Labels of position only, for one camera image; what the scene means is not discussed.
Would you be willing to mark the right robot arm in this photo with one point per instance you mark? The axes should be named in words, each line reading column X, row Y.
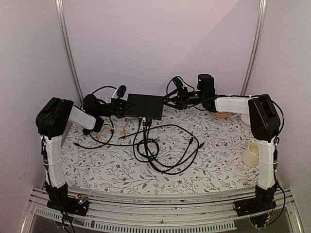
column 264, row 117

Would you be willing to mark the floral table mat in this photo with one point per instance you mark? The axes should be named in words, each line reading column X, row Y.
column 196, row 153

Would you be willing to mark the aluminium frame post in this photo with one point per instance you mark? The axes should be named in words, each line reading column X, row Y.
column 255, row 46
column 65, row 37

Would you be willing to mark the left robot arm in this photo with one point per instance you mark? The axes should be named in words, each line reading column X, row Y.
column 51, row 123

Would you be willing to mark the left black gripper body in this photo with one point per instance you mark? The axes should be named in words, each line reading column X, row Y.
column 114, row 107

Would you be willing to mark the black network switch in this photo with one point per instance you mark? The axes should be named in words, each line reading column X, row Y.
column 148, row 106

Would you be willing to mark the front aluminium rail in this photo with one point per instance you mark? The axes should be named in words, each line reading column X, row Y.
column 172, row 213

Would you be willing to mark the black ethernet cable pulled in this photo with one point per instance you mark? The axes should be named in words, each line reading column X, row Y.
column 102, row 144

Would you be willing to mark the left aluminium frame post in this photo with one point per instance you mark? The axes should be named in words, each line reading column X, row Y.
column 65, row 37

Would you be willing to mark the right aluminium frame post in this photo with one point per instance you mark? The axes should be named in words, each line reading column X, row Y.
column 255, row 46

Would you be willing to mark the white ceramic bowl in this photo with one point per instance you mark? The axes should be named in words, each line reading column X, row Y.
column 245, row 121

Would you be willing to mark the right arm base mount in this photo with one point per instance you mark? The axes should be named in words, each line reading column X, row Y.
column 252, row 206

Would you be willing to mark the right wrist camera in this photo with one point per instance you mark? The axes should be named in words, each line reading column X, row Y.
column 178, row 82

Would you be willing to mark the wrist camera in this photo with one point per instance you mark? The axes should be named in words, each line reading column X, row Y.
column 178, row 82
column 119, row 92

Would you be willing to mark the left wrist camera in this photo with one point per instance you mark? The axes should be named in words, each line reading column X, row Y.
column 119, row 92

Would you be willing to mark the woven bamboo tray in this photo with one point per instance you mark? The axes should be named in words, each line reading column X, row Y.
column 221, row 115

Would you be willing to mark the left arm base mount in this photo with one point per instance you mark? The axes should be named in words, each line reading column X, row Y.
column 77, row 205

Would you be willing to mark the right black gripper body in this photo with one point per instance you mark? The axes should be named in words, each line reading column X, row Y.
column 186, row 99

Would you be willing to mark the cream ribbed cup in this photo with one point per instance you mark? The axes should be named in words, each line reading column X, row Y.
column 250, row 156

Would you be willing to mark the black power adapter plug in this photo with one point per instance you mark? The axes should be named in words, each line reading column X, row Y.
column 86, row 131

